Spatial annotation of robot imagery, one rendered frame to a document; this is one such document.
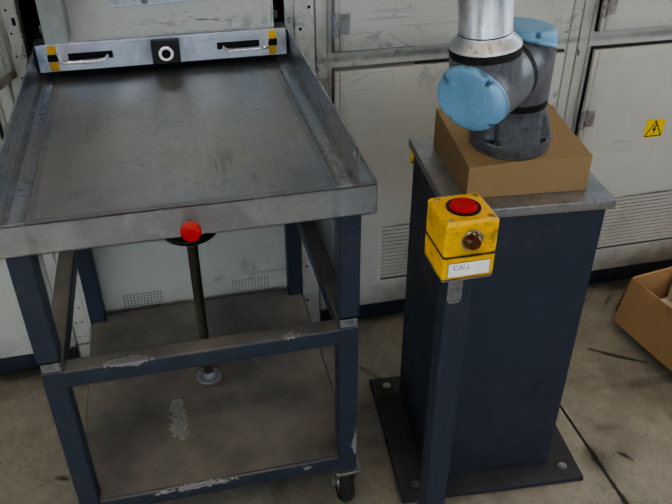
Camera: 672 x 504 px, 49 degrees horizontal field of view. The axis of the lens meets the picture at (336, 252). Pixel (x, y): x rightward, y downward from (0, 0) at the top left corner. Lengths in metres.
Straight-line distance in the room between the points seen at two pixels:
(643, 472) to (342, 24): 1.29
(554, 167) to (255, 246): 0.93
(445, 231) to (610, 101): 1.24
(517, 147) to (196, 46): 0.76
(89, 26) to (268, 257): 0.77
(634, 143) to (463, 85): 1.17
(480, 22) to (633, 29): 1.03
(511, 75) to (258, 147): 0.46
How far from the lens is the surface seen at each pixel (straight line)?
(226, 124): 1.45
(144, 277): 2.07
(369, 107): 1.91
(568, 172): 1.44
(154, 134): 1.44
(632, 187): 2.39
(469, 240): 1.04
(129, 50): 1.73
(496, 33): 1.20
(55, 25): 1.62
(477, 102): 1.21
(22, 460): 2.03
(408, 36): 1.87
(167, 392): 1.84
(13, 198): 1.28
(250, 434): 1.71
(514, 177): 1.40
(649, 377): 2.25
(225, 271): 2.08
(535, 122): 1.39
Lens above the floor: 1.43
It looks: 34 degrees down
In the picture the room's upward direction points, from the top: straight up
